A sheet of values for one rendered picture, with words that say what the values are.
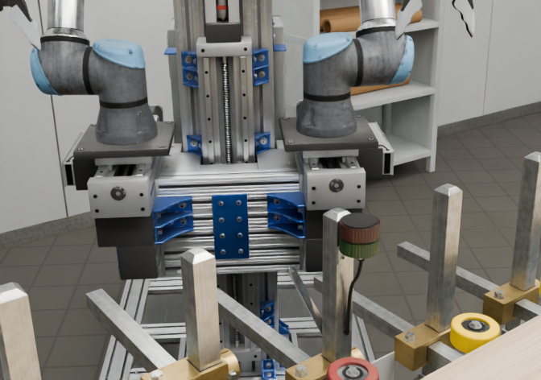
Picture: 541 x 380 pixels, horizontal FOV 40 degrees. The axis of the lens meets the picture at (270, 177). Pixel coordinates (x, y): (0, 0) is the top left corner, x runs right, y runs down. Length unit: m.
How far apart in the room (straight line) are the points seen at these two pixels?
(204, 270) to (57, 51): 0.93
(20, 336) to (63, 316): 2.24
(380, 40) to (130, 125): 0.62
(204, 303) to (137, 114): 0.85
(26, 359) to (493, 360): 0.70
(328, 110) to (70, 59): 0.62
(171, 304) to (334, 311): 1.57
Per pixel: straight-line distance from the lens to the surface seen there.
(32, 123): 3.66
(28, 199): 3.76
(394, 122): 4.70
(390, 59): 1.78
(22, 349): 0.92
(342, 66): 1.75
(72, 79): 1.79
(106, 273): 3.43
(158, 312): 2.68
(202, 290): 1.01
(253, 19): 1.90
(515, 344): 1.29
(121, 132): 1.78
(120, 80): 1.76
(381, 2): 1.82
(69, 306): 3.21
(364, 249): 1.09
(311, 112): 1.78
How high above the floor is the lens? 1.60
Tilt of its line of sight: 21 degrees down
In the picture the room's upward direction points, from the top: 1 degrees counter-clockwise
